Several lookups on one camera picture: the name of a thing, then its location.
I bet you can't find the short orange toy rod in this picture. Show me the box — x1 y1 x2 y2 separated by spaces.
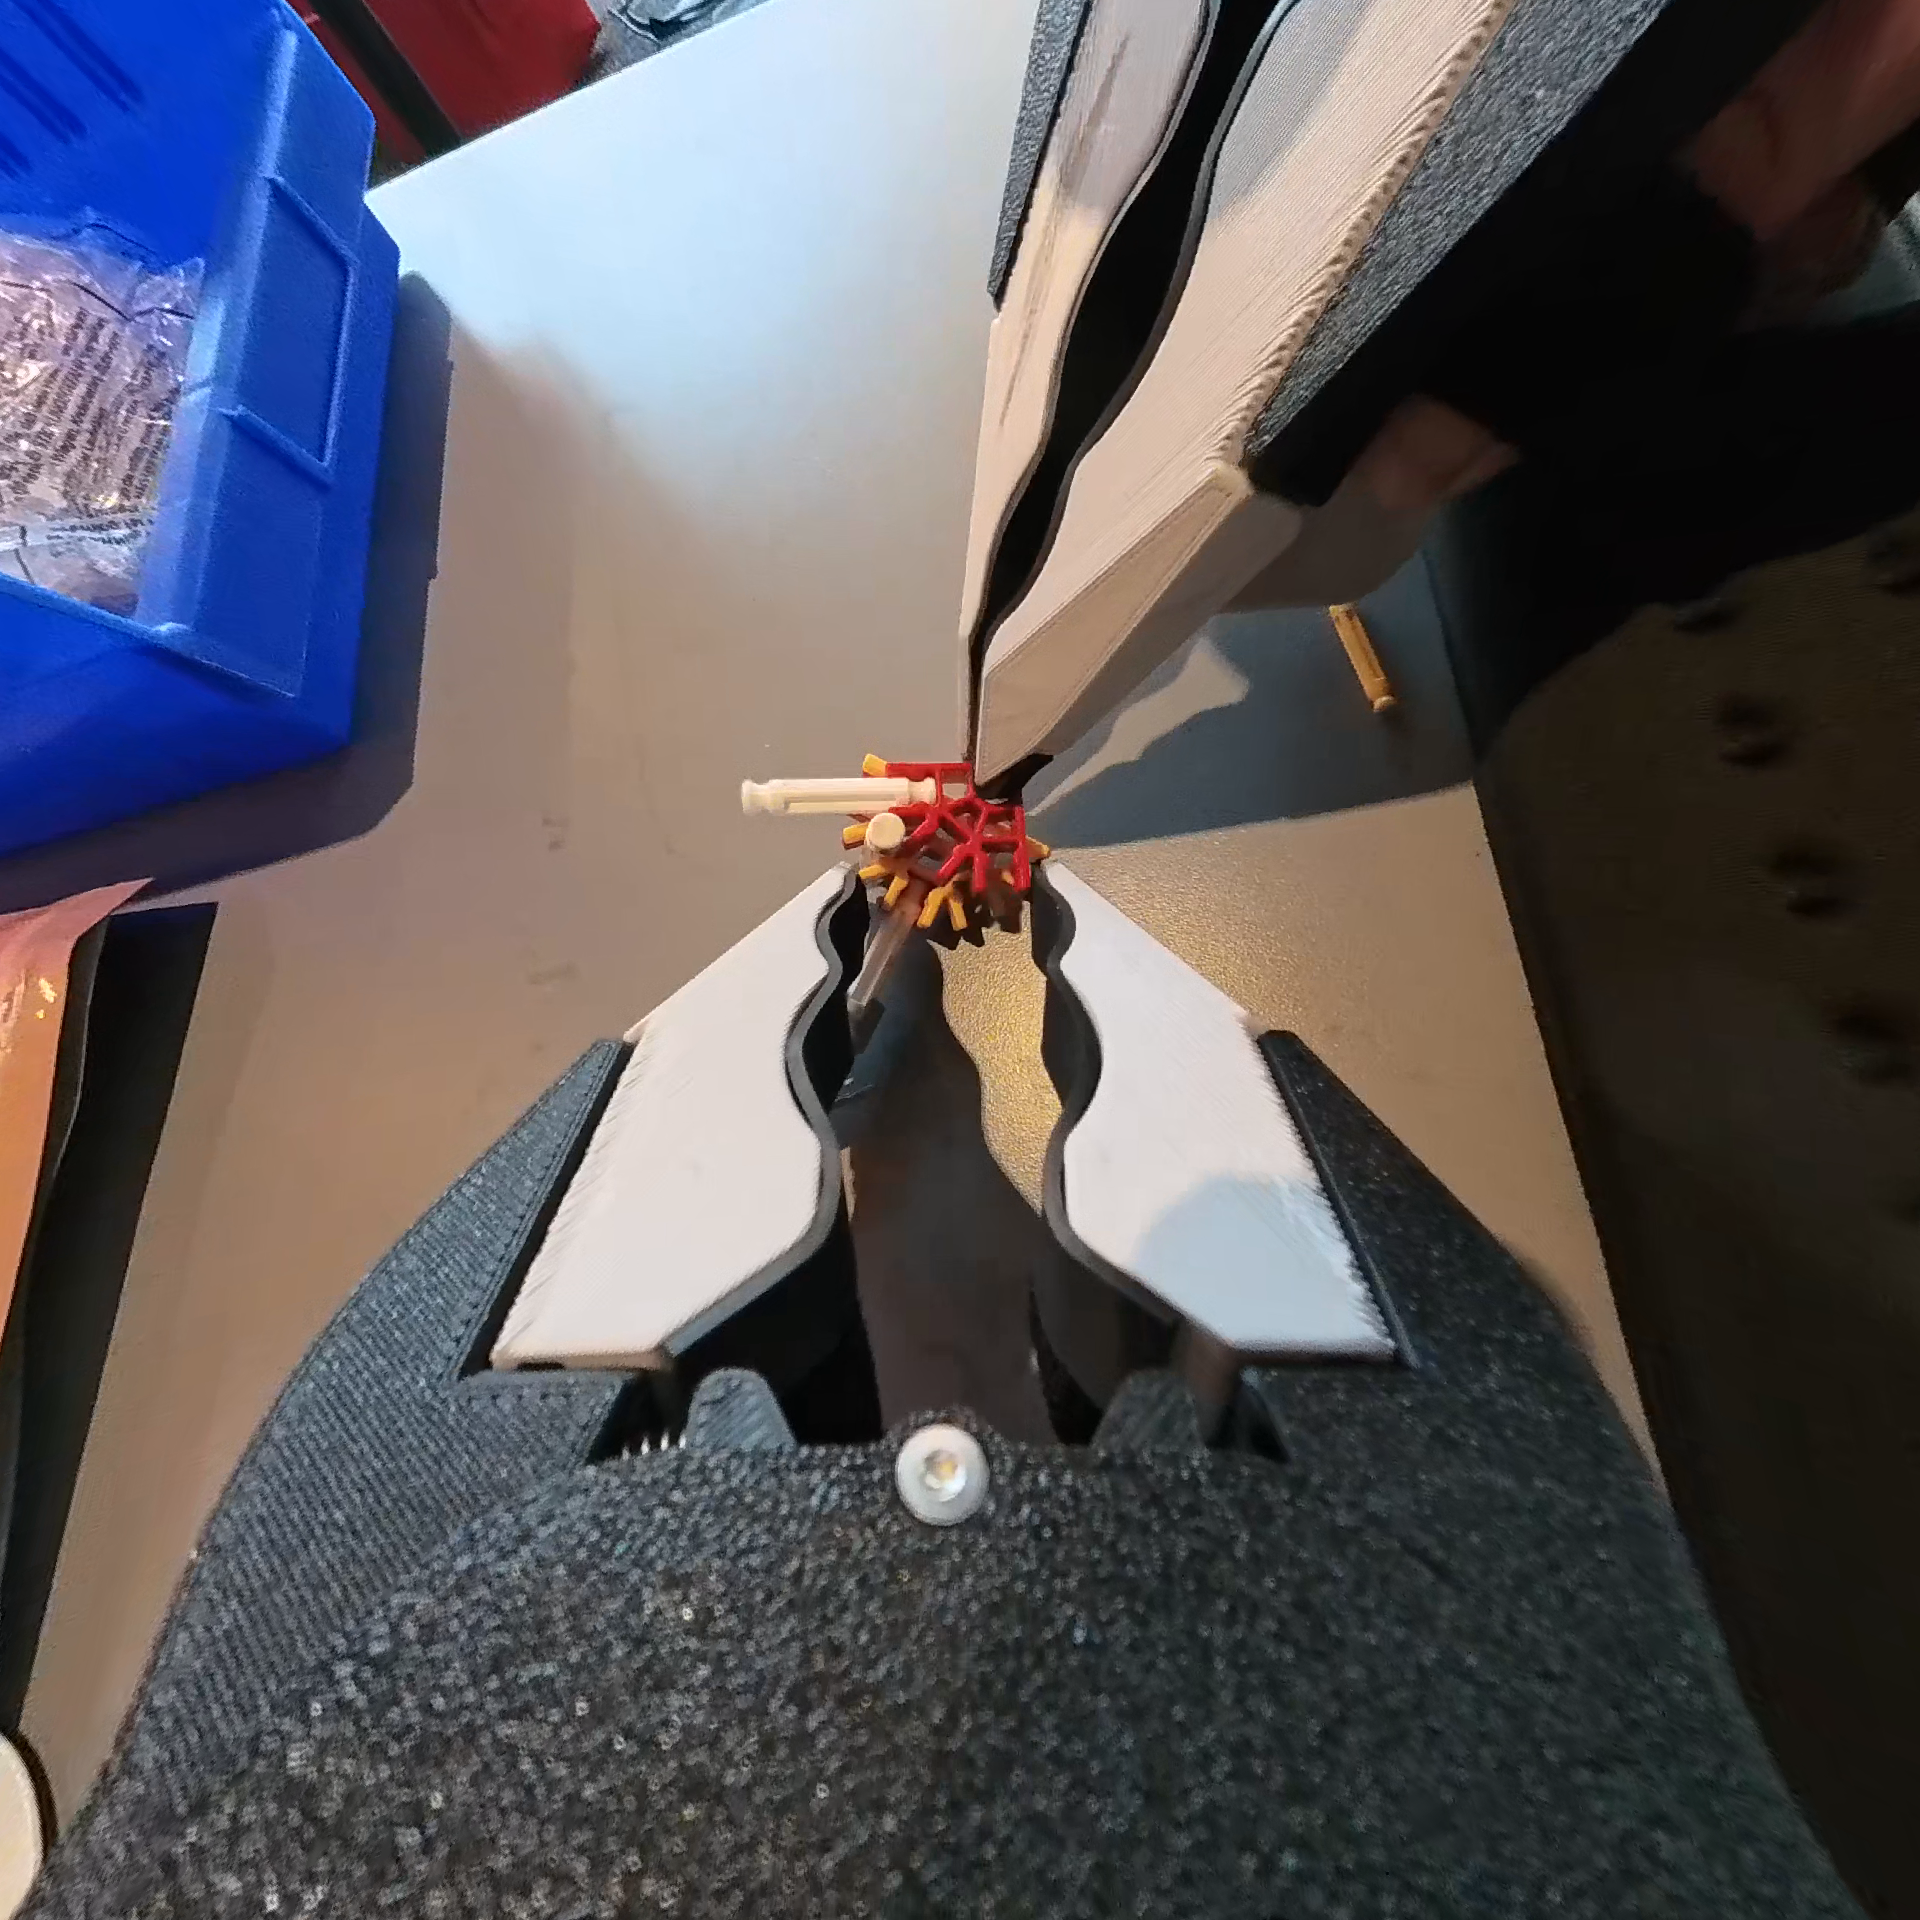
1328 602 1400 714

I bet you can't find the red and yellow connector assembly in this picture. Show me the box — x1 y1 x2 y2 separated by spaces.
847 756 1037 945
738 767 943 822

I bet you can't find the blue plastic bin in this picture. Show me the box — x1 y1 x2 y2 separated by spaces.
0 0 402 903

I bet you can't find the clear bag of parts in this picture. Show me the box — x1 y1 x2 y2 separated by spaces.
0 224 207 608

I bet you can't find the orange toy package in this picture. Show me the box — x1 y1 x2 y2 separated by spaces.
0 881 152 1337

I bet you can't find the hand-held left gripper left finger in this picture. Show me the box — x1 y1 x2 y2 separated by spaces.
492 864 869 1368

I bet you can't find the person's right hand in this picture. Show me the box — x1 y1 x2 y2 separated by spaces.
1687 29 1920 328

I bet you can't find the red toy connector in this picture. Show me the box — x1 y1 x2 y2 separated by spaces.
901 756 1044 903

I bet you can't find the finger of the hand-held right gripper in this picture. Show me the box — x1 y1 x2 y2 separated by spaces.
957 0 1216 752
970 0 1510 783

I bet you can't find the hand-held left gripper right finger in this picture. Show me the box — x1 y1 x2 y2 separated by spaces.
1034 864 1396 1413

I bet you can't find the black dimpled pad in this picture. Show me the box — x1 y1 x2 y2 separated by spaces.
1477 516 1920 1920

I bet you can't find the dark flat folder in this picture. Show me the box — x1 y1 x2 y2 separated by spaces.
0 903 222 1728

